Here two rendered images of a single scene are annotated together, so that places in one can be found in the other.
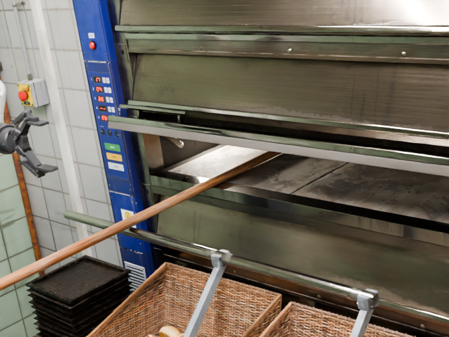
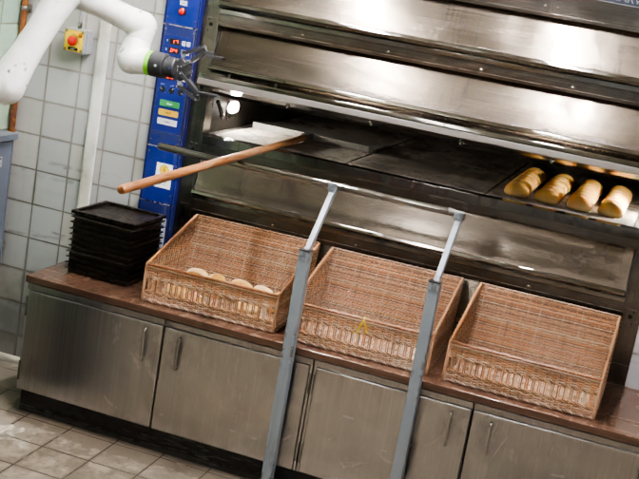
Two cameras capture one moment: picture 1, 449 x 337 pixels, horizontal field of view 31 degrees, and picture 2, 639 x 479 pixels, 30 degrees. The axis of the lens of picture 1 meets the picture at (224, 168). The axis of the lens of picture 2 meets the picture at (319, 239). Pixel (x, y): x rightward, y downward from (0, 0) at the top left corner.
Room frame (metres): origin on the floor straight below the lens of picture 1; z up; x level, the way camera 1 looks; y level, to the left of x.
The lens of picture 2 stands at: (-1.74, 2.22, 1.95)
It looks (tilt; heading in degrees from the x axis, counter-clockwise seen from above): 13 degrees down; 330
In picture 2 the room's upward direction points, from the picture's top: 10 degrees clockwise
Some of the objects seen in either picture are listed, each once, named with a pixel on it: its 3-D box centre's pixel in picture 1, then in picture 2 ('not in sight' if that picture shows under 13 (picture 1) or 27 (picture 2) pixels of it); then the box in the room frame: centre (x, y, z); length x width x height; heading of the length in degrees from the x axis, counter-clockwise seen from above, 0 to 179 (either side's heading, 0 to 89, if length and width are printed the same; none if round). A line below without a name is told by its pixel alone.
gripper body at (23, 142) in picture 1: (17, 140); (178, 68); (2.32, 0.60, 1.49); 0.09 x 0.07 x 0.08; 44
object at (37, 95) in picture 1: (33, 92); (78, 40); (3.17, 0.72, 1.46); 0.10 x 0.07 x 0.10; 44
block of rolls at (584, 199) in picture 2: not in sight; (571, 190); (2.02, -1.08, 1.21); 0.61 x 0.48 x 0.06; 134
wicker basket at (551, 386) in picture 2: not in sight; (533, 347); (1.49, -0.60, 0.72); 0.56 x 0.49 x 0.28; 44
